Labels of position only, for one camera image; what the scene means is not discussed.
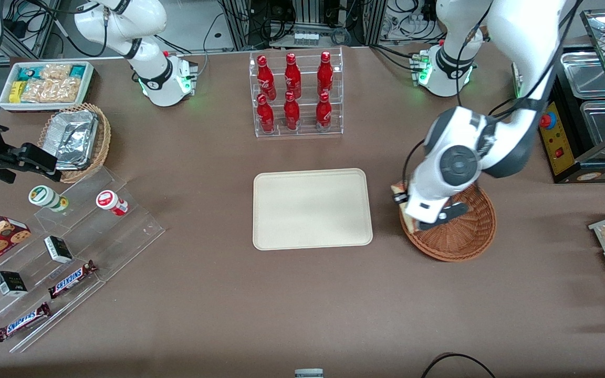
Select triangular sandwich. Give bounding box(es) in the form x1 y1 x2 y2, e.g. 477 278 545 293
391 181 420 235

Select brown wicker basket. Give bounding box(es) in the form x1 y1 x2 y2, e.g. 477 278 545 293
400 184 497 262

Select light wicker basket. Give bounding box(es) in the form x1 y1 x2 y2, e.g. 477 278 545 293
37 102 111 183

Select cream rectangular tray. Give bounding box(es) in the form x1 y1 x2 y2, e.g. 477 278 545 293
253 168 374 251

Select green lidded cup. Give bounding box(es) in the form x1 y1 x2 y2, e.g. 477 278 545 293
28 185 69 213

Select aluminium foil container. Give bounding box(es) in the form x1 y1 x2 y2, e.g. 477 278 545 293
49 109 99 170

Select white snack bin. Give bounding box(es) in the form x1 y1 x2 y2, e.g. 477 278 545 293
0 61 95 112

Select clear rice cracker bag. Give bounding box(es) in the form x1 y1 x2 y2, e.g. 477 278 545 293
21 78 81 103
39 64 72 81

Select red lidded cup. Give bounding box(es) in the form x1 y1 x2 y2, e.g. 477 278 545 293
96 190 130 217

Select small black box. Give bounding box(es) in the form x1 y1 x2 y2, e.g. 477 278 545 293
44 236 74 264
0 270 28 297

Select clear acrylic stepped stand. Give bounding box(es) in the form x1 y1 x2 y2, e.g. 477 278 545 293
0 167 165 353

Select red cola bottle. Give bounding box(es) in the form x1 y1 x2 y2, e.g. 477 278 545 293
316 92 332 132
284 91 301 131
257 93 275 133
257 55 277 100
285 52 302 99
317 51 334 97

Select clear acrylic bottle rack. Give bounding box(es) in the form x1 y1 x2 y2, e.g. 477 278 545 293
249 46 344 138

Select snickers bar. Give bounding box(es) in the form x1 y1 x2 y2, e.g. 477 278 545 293
48 260 98 300
0 302 52 343

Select black hot food display case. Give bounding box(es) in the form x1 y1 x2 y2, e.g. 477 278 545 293
513 8 605 184

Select black cable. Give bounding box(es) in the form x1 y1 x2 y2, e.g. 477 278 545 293
421 352 497 378

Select aluminium frame with cables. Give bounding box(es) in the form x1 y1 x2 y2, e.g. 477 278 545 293
218 0 387 49

